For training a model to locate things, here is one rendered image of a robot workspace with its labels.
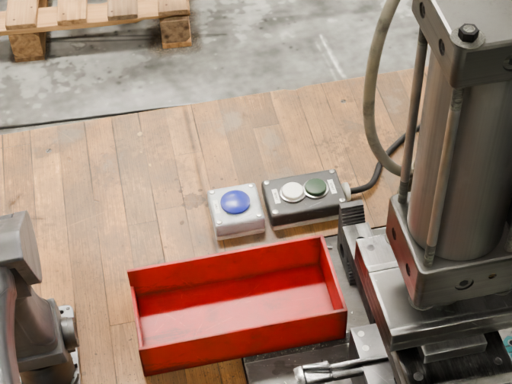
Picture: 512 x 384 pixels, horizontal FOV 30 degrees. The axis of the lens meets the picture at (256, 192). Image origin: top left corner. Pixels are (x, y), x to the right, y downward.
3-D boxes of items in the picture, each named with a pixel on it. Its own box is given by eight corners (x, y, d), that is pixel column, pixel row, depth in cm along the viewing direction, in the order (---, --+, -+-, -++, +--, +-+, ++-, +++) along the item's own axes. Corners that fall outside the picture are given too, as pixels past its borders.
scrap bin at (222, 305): (132, 297, 122) (126, 269, 118) (321, 262, 125) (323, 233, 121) (144, 377, 115) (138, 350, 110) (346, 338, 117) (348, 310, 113)
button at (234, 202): (219, 200, 130) (217, 191, 129) (247, 196, 131) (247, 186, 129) (224, 222, 128) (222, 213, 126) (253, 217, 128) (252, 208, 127)
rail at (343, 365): (329, 376, 107) (330, 363, 105) (443, 353, 108) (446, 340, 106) (330, 380, 106) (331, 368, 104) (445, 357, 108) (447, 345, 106)
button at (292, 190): (280, 193, 131) (280, 184, 130) (300, 190, 131) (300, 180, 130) (284, 209, 129) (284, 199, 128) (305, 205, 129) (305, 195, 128)
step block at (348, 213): (337, 247, 127) (339, 203, 120) (358, 243, 127) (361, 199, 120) (350, 286, 123) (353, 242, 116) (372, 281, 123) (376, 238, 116)
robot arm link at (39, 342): (71, 367, 107) (17, 270, 77) (11, 381, 106) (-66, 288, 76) (62, 315, 109) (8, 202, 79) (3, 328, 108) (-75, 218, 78)
